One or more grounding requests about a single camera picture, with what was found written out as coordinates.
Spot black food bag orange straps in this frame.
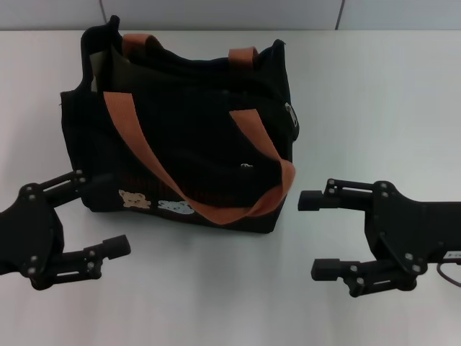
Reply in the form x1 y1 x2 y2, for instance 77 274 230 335
59 14 300 235

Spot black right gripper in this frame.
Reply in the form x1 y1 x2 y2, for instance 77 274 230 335
297 177 461 298

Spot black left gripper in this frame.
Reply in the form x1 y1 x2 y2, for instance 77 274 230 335
0 169 132 291

